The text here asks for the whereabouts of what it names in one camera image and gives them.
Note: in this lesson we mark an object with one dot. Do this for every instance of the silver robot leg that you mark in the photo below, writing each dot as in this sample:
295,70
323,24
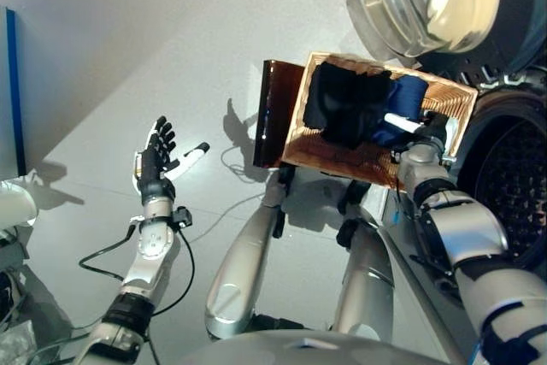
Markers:
367,275
239,262

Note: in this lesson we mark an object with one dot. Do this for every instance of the grey cabinet with dark edge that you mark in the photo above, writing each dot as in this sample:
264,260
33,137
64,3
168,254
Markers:
13,91

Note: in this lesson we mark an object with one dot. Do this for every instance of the silver left robot leg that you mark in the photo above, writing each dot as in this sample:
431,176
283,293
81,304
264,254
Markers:
239,262

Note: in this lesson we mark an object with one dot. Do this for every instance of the white rounded object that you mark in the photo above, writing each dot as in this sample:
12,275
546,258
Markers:
17,207

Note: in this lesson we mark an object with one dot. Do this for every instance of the silver right robot leg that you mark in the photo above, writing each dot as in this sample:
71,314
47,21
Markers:
367,275

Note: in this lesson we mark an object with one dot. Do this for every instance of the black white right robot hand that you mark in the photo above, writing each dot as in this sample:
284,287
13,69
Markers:
436,130

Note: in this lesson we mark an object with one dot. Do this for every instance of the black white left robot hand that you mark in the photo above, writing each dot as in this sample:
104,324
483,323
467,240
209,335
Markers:
154,164

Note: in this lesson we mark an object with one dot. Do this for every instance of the woven wicker basket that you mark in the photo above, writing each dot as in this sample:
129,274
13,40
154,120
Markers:
325,155

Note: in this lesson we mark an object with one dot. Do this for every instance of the blue cloth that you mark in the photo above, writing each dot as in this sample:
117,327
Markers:
408,95

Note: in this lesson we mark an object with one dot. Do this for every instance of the grey front-load washing machine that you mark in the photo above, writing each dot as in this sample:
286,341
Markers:
504,177

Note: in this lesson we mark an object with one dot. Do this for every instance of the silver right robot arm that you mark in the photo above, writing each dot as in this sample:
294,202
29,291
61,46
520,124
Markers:
470,228

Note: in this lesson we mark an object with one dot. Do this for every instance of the grey robot torso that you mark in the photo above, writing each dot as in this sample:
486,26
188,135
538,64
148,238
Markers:
299,352

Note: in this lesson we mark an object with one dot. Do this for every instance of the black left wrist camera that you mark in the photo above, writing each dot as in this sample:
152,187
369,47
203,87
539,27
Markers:
183,217

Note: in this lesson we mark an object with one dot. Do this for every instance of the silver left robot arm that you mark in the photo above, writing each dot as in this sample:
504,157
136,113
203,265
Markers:
147,249

